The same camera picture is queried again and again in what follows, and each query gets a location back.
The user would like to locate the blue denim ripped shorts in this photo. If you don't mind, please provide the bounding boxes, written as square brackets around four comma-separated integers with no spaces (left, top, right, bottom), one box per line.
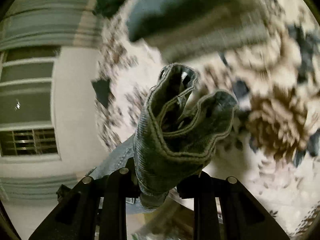
[91,63,238,213]

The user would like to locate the small dark green cloth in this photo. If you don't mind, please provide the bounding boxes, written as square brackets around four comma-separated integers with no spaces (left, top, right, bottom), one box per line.
[91,78,110,108]

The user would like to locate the floral bed quilt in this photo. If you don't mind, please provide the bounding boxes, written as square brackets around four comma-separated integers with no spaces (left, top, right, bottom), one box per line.
[95,0,319,239]

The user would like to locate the folded grey pants stack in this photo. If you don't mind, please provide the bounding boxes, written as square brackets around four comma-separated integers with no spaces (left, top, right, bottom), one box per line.
[144,4,269,63]

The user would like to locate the green striped curtain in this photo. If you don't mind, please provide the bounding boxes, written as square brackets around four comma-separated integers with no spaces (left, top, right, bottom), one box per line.
[1,0,103,50]

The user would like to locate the window with white frame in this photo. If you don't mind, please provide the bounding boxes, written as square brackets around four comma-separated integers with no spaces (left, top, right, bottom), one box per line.
[1,46,61,159]

